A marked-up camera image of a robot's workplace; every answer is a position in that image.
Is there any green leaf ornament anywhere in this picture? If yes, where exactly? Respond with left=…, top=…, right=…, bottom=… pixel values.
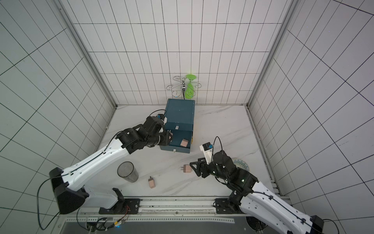
left=184, top=74, right=196, bottom=99

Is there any metal base rail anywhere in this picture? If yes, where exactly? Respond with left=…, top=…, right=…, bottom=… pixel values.
left=78, top=197, right=235, bottom=224

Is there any dark mesh cup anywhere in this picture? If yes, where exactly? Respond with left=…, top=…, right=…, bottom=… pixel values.
left=117, top=161, right=139, bottom=183

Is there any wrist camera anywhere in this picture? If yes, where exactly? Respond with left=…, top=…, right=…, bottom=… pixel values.
left=157, top=114, right=167, bottom=124
left=200, top=142, right=213, bottom=164

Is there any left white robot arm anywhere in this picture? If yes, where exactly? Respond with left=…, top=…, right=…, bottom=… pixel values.
left=49, top=114, right=172, bottom=215

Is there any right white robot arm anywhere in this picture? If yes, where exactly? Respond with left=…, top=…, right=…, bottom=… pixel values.
left=190, top=150, right=324, bottom=234

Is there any patterned yellow plate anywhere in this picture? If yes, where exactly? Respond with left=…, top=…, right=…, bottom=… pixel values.
left=233, top=158, right=249, bottom=171

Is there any teal drawer cabinet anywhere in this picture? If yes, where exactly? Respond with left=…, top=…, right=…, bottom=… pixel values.
left=165, top=98, right=195, bottom=131

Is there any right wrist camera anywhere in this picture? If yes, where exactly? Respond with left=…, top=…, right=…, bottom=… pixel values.
left=200, top=142, right=213, bottom=164

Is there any teal drawer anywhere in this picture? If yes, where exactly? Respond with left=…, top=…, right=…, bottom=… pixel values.
left=160, top=130, right=193, bottom=154

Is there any pink plug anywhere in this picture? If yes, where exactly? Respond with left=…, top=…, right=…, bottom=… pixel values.
left=180, top=139, right=189, bottom=147
left=148, top=176, right=156, bottom=189
left=181, top=164, right=192, bottom=173

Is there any silver cup tree stand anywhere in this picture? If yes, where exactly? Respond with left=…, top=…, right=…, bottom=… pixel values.
left=166, top=76, right=202, bottom=99

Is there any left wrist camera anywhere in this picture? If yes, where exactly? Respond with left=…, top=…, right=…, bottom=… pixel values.
left=157, top=114, right=167, bottom=124

